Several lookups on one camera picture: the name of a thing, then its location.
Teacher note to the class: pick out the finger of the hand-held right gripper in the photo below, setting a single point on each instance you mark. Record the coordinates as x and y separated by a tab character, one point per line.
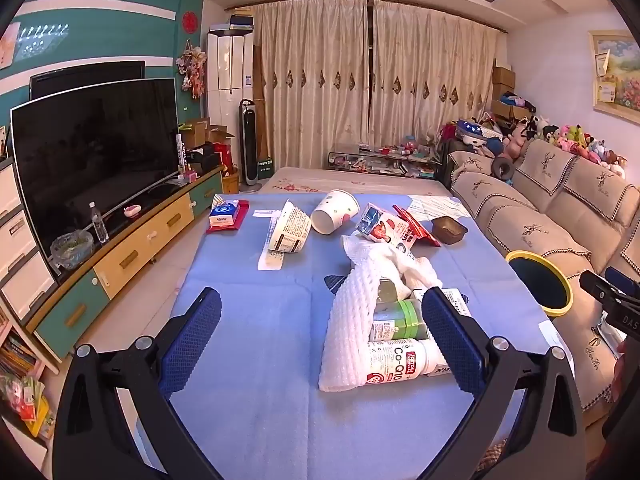
622	276
597	287

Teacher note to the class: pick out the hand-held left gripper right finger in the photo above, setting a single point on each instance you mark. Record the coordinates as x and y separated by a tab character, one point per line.
450	340

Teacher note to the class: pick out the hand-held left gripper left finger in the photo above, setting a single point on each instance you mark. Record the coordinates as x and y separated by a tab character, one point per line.
192	340

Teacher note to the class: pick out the yellow-rimmed trash bin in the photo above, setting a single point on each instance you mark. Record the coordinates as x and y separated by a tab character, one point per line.
540	285

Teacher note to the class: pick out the person's right hand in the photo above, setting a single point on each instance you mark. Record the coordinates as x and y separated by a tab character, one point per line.
625	367

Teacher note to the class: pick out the small white box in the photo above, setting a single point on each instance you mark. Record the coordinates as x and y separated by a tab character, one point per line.
457	301

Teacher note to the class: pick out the green-lidded bottle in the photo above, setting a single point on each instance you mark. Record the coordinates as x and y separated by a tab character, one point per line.
402	317

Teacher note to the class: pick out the white supplement bottle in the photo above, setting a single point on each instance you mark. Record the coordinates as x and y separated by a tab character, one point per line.
400	362

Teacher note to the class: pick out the olive green container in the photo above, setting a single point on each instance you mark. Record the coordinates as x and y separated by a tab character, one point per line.
389	290

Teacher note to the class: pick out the beige sofa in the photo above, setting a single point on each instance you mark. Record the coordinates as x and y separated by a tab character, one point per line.
550	220

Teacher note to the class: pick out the white paper towel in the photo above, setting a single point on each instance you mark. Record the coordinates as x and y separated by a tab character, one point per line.
400	265

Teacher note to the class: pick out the blue tablecloth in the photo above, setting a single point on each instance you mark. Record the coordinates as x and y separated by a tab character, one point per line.
280	310

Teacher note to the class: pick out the white foam fruit net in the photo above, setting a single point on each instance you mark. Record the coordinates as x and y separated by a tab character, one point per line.
350	330

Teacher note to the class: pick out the teal and yellow TV cabinet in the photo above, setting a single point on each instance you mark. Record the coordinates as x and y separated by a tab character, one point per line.
140	245

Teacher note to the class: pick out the brown plastic tray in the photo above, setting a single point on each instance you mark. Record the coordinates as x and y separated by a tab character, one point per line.
449	229

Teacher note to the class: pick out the pink milk carton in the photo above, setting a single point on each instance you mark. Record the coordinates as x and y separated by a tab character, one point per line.
402	237

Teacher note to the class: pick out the white paper scrap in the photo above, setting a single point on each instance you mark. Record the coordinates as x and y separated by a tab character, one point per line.
272	260

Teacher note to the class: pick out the red snack wrapper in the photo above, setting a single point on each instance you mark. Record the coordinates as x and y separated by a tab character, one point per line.
417	225

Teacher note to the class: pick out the blue and white tissue pack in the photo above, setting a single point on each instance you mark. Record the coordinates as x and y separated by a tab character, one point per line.
223	212

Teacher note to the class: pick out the striped white paper sheet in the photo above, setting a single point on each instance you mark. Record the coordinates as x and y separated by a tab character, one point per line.
437	206

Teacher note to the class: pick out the small pink object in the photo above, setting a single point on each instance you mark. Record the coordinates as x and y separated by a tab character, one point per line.
132	210

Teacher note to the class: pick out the pile of plush toys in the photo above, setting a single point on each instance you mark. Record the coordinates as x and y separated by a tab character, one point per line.
575	140

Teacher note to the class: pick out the small white paper slip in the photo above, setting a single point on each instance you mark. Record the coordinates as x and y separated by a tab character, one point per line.
265	214

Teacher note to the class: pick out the white yogurt tub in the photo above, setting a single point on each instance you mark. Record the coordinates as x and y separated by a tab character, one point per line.
289	230

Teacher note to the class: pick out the plastic bag on cabinet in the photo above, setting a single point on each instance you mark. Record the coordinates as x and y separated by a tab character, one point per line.
72	250

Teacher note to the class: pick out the clear water bottle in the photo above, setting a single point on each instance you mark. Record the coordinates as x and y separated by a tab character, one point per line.
99	222

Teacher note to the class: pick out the grey neck pillow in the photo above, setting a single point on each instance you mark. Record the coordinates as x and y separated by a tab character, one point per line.
502	167

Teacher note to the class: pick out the wicker basket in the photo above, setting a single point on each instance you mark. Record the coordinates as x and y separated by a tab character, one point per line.
231	181

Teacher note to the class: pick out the white paper cup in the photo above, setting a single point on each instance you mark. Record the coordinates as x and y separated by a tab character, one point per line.
332	212

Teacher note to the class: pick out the pile of colourful packets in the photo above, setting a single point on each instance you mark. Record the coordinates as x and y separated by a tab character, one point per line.
27	397

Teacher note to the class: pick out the bookshelf with books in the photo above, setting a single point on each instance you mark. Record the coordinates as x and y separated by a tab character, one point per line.
17	355

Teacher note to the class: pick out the black device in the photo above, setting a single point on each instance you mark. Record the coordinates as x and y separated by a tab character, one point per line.
202	160

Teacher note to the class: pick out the red bag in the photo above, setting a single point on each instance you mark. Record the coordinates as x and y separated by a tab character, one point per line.
224	156

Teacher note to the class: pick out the tall white narrow box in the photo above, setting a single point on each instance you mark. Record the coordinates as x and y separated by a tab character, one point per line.
178	152

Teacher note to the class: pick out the beige floral cloth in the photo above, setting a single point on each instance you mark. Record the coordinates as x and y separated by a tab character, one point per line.
350	180

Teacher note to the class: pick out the green and white box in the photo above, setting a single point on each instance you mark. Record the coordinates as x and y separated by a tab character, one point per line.
265	164

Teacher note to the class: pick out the glass coffee table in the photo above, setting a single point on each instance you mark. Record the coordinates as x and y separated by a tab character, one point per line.
380	159

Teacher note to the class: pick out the blue star-print plush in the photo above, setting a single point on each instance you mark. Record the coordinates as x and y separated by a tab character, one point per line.
470	131

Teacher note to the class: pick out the black tower fan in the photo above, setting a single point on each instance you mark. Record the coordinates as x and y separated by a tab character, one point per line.
248	145

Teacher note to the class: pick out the white drawer unit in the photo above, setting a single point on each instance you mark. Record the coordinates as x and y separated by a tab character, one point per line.
15	240

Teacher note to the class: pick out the large curved television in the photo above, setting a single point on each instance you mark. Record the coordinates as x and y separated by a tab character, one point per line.
95	160

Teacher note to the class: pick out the open cardboard box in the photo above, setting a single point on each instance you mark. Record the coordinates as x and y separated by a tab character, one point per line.
197	132
220	136

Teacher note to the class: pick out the framed landscape painting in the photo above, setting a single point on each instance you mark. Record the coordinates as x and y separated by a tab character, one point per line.
622	70

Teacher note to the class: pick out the brown cardboard box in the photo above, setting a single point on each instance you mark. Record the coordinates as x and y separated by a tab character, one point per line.
503	75
503	92

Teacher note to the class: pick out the beige embroidered curtain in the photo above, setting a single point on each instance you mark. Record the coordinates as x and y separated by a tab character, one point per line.
310	95
430	85

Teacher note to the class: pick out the white standing air conditioner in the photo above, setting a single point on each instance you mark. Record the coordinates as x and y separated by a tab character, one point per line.
230	75

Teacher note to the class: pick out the hanging flower decoration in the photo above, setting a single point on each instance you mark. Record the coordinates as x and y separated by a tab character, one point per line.
192	67

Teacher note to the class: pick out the photo frame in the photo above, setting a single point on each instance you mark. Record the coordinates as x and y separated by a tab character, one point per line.
3	141

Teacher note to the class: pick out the red round wall decal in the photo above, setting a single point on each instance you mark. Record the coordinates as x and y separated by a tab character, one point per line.
189	21

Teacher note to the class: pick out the pink wall picture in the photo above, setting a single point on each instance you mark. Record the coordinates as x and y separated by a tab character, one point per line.
7	45

